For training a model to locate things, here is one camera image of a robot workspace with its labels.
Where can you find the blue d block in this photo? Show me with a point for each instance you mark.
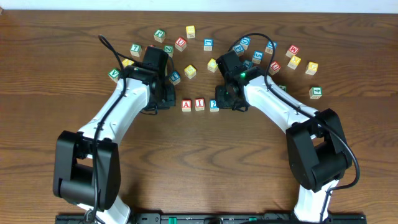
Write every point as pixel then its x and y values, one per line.
pixel 270 47
pixel 244 42

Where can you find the green 7 block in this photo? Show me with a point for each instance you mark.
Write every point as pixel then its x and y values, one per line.
pixel 136 50

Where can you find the yellow K block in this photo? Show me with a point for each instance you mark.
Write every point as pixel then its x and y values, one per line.
pixel 294 62

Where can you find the blue P block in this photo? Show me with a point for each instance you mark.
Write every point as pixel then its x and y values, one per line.
pixel 239 50

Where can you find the green J block top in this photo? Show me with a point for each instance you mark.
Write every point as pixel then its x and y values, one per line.
pixel 159 35

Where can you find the blue T block left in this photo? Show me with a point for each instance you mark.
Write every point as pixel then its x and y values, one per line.
pixel 175 78

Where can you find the yellow block top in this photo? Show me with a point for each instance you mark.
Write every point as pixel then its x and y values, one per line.
pixel 190 31

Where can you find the green J block right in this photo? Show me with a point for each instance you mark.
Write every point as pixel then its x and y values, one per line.
pixel 282 87

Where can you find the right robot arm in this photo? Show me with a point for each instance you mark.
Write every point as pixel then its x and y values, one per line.
pixel 316 144

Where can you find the blue D block right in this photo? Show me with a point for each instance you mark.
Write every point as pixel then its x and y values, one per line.
pixel 270 47

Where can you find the blue 2 block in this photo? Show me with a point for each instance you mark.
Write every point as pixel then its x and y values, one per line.
pixel 213 106

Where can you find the red u block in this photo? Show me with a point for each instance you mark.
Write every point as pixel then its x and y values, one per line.
pixel 180 44
pixel 274 68

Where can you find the red U block right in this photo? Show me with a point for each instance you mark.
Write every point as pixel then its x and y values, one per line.
pixel 274 68

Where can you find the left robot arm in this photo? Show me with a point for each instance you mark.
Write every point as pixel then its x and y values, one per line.
pixel 87 167

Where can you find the blue D block left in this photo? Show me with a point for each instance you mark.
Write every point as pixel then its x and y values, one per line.
pixel 244 42

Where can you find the red M block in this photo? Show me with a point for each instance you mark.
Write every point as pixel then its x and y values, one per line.
pixel 291 51

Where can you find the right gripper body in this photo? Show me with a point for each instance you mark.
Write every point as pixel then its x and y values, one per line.
pixel 226 99

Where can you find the green V block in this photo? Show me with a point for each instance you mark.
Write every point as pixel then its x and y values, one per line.
pixel 114 74

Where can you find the blue T block right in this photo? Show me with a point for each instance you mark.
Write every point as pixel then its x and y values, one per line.
pixel 248 64

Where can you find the blue 5 block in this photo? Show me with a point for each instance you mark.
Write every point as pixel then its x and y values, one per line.
pixel 257 57

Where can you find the red U block left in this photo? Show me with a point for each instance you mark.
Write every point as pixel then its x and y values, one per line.
pixel 180 44

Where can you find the red A block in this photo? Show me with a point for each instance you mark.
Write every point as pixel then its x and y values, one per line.
pixel 186 105

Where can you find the yellow G block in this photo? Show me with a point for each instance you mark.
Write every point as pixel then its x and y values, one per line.
pixel 311 68

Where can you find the blue t block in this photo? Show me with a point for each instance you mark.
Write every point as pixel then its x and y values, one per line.
pixel 175 78
pixel 248 64

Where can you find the red I block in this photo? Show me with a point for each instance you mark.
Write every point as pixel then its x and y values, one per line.
pixel 199 104

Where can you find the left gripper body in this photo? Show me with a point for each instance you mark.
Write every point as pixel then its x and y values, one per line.
pixel 165 97

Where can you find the green j block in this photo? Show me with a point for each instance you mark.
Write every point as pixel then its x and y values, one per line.
pixel 282 87
pixel 159 35

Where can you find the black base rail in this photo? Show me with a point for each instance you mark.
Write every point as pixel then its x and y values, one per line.
pixel 155 218

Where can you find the yellow block centre left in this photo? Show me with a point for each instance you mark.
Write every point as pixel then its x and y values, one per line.
pixel 190 71

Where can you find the green Z block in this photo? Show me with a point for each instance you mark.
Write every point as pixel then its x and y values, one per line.
pixel 169 49

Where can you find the green 4 block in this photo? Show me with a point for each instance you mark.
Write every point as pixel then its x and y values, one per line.
pixel 315 92

